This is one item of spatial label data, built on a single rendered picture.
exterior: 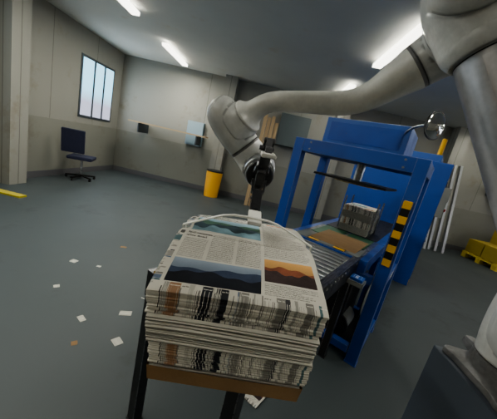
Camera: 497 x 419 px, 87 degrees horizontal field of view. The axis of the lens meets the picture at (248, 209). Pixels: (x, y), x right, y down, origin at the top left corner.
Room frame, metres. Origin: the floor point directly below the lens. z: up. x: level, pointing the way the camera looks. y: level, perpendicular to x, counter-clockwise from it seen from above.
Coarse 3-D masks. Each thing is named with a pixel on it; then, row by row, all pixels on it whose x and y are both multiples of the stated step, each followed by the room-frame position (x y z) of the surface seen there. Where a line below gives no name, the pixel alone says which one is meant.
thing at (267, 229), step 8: (200, 216) 0.67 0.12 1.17; (208, 216) 0.71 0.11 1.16; (224, 224) 0.61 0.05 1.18; (232, 224) 0.62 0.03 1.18; (240, 224) 0.65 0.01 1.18; (248, 224) 0.67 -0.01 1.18; (264, 224) 0.73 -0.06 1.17; (272, 224) 0.77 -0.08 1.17; (264, 232) 0.61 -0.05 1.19; (272, 232) 0.62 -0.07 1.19; (280, 232) 0.64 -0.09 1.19; (296, 232) 0.68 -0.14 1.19
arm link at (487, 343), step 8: (496, 296) 0.54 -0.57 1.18; (496, 304) 0.53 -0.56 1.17; (488, 312) 0.54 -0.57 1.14; (488, 320) 0.53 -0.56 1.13; (496, 320) 0.49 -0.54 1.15; (480, 328) 0.54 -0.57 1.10; (488, 328) 0.51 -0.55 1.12; (496, 328) 0.48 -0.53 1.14; (480, 336) 0.53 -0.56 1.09; (488, 336) 0.50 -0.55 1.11; (496, 336) 0.47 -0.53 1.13; (480, 344) 0.52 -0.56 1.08; (488, 344) 0.50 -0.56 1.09; (496, 344) 0.47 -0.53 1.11; (480, 352) 0.51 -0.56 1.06; (488, 352) 0.50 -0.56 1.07; (496, 352) 0.47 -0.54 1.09; (488, 360) 0.49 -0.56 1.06; (496, 360) 0.48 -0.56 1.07; (496, 368) 0.48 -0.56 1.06
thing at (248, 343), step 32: (192, 256) 0.44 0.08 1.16; (224, 256) 0.46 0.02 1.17; (256, 256) 0.47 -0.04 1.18; (288, 256) 0.50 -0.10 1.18; (160, 288) 0.35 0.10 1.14; (192, 288) 0.36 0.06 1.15; (224, 288) 0.37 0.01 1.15; (256, 288) 0.39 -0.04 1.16; (288, 288) 0.40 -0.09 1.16; (320, 288) 0.42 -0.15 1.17; (160, 320) 0.36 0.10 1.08; (192, 320) 0.36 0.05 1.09; (224, 320) 0.37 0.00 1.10; (256, 320) 0.37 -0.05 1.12; (288, 320) 0.36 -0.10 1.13; (320, 320) 0.37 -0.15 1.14; (160, 352) 0.38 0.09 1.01; (192, 352) 0.38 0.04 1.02; (224, 352) 0.38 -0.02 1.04; (256, 352) 0.38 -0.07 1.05; (288, 352) 0.37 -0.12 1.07; (288, 384) 0.40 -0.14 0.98
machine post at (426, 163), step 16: (416, 160) 1.73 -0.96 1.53; (416, 176) 1.71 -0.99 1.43; (416, 192) 1.69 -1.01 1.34; (400, 208) 1.73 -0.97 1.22; (400, 240) 1.69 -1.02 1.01; (384, 272) 1.70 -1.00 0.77; (384, 288) 1.73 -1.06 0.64; (368, 304) 1.71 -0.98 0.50; (368, 320) 1.70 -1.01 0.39; (352, 336) 1.73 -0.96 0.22; (352, 352) 1.71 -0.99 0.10
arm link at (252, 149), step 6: (252, 144) 0.81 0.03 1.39; (258, 144) 0.83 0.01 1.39; (240, 150) 0.81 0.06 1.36; (246, 150) 0.81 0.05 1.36; (252, 150) 0.81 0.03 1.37; (258, 150) 0.81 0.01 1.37; (234, 156) 0.83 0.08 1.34; (240, 156) 0.81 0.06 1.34; (246, 156) 0.81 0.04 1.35; (240, 162) 0.82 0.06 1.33; (240, 168) 0.83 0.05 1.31
